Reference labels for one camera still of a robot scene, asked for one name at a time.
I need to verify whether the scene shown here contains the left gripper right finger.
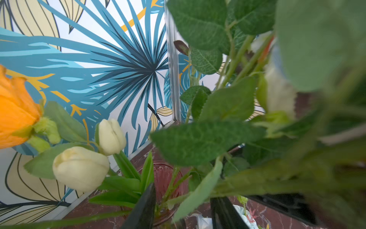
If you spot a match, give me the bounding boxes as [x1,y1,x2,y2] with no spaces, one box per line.
[210,197,249,229]

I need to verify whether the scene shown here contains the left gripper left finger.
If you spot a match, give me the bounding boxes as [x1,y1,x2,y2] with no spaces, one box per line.
[121,183,156,229]

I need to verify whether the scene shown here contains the light blue peony bunch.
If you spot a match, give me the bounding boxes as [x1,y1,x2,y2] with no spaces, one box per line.
[150,0,366,229]

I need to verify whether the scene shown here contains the dark red glass vase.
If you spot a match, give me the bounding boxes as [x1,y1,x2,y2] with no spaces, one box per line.
[153,160,188,229]

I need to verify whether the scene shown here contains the cream tulip stems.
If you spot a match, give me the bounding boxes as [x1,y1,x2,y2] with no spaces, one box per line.
[52,119,154,209]

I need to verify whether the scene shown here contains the orange rose stem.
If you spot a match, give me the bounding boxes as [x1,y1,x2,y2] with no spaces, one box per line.
[1,66,91,179]

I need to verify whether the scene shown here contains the right aluminium frame post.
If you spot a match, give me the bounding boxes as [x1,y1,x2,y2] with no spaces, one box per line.
[164,0,182,123]

